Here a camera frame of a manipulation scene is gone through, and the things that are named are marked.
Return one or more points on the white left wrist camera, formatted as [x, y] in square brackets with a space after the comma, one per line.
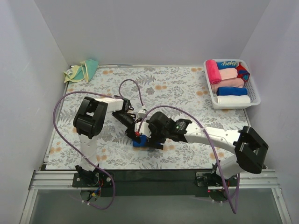
[141, 114]

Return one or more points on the aluminium front rail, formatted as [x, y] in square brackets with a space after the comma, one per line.
[66, 179]

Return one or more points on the green yellow cloth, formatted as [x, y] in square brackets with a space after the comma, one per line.
[85, 71]

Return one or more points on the floral patterned table mat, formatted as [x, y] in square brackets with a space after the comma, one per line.
[178, 92]

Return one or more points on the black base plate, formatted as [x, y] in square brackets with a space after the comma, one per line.
[200, 189]

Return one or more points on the white plastic basket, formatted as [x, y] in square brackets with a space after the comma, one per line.
[249, 85]

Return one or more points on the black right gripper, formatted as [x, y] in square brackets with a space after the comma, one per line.
[153, 142]

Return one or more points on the dusty pink rolled towel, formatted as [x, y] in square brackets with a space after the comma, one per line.
[234, 82]

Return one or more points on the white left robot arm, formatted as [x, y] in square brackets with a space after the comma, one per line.
[89, 122]

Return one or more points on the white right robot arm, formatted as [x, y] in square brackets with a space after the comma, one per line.
[247, 146]

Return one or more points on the hot pink rolled towel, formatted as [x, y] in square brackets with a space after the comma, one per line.
[213, 73]

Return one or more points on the white rolled towel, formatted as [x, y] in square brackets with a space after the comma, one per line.
[232, 99]

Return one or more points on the blue lettered rolled towel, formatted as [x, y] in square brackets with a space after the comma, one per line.
[227, 64]

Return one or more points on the light pink rolled towel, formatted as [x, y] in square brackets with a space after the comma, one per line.
[228, 73]

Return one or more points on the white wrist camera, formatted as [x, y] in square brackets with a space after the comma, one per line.
[141, 114]
[142, 128]

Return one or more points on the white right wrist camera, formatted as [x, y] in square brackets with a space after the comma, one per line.
[142, 128]

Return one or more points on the red blue patterned cloth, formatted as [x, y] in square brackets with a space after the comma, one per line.
[242, 73]

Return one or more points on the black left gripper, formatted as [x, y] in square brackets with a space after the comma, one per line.
[131, 131]

